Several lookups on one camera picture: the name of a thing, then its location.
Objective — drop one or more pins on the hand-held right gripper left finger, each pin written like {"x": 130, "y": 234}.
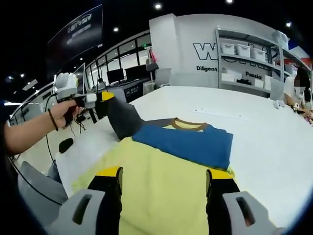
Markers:
{"x": 102, "y": 208}

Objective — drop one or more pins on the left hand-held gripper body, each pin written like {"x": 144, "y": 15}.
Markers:
{"x": 67, "y": 84}

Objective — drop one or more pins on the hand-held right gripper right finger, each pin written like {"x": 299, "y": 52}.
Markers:
{"x": 227, "y": 210}

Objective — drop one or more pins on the yellow blue black garment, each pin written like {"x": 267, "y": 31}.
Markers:
{"x": 159, "y": 195}

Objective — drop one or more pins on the person's left hand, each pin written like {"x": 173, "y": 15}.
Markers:
{"x": 64, "y": 112}

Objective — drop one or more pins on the large dark display panel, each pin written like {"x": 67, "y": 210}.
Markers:
{"x": 80, "y": 80}

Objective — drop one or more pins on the black computer monitor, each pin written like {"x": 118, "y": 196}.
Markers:
{"x": 135, "y": 72}
{"x": 115, "y": 76}

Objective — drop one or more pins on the grey counter cabinet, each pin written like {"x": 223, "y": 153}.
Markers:
{"x": 133, "y": 91}

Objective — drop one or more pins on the black oval object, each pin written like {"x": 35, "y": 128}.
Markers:
{"x": 65, "y": 145}

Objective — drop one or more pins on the person's leg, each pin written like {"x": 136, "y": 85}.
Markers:
{"x": 54, "y": 171}

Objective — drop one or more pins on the hanging bags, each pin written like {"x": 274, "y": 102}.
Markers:
{"x": 152, "y": 64}

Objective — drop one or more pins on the grey mesh chair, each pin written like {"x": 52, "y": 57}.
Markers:
{"x": 39, "y": 186}

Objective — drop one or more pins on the white office chair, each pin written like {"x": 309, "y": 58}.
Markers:
{"x": 163, "y": 77}

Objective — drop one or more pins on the clear ruler strip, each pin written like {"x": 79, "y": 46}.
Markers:
{"x": 220, "y": 113}

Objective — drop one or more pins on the small white object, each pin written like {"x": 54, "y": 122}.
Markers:
{"x": 277, "y": 104}

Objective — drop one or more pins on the grey metal shelf rack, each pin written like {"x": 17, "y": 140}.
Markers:
{"x": 217, "y": 61}

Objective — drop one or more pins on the pile of small toys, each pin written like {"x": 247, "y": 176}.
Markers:
{"x": 305, "y": 115}

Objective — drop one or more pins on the white storage bin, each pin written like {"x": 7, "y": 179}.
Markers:
{"x": 258, "y": 54}
{"x": 243, "y": 51}
{"x": 228, "y": 49}

